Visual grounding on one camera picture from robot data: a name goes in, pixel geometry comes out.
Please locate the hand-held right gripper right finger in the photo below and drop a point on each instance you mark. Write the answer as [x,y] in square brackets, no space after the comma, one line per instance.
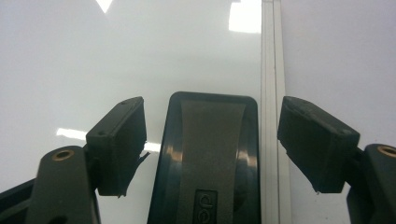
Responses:
[317,146]

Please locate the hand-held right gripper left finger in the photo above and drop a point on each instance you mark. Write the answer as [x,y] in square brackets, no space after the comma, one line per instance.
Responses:
[120,149]

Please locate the black whiteboard eraser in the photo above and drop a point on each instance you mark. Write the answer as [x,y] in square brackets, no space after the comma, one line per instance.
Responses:
[208,161]

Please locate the aluminium framed whiteboard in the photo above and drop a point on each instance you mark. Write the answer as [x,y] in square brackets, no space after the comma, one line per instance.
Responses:
[93,62]

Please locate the white table cover panel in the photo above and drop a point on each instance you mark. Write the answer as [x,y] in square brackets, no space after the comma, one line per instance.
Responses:
[342,56]

